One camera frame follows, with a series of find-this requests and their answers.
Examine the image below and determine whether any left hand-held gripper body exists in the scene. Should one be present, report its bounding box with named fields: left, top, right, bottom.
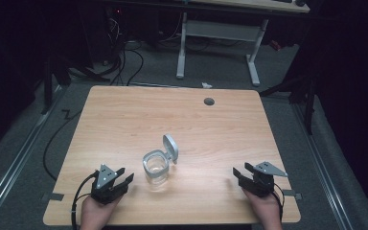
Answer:
left=90, top=163, right=129, bottom=205

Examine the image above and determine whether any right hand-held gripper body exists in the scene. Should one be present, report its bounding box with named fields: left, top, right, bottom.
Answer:
left=245, top=161, right=289, bottom=198

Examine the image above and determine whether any clear glass jar with grey lid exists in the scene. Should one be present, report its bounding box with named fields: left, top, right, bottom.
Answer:
left=142, top=133, right=179, bottom=186

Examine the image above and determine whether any person's left hand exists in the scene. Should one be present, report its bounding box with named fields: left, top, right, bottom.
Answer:
left=80, top=195, right=123, bottom=230

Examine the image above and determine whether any grey tape strip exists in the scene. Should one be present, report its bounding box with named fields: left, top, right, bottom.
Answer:
left=282, top=189, right=303, bottom=201
left=46, top=192, right=65, bottom=202

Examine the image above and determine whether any black metal stand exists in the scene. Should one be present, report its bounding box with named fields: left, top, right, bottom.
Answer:
left=259, top=63, right=317, bottom=136
left=40, top=56, right=111, bottom=115

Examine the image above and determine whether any light wooden desk top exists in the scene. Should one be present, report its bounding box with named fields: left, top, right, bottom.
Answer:
left=185, top=0, right=311, bottom=14

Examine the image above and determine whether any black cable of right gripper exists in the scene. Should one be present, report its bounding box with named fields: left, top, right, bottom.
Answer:
left=271, top=182, right=286, bottom=223

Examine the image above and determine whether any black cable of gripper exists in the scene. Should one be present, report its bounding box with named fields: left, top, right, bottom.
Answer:
left=71, top=171, right=100, bottom=230
left=271, top=182, right=286, bottom=223

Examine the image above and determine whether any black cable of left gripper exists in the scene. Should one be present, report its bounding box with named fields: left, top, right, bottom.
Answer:
left=71, top=171, right=100, bottom=230

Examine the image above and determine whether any metal floor rail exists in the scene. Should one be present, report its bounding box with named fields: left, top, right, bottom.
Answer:
left=291, top=103, right=355, bottom=230
left=0, top=83, right=65, bottom=224

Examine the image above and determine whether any black floor cable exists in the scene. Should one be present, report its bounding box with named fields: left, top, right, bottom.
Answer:
left=42, top=108, right=83, bottom=182

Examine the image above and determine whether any bundle of black cables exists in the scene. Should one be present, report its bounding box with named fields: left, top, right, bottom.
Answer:
left=103, top=18, right=145, bottom=87

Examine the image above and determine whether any white metal desk frame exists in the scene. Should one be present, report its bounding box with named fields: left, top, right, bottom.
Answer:
left=175, top=11, right=270, bottom=87

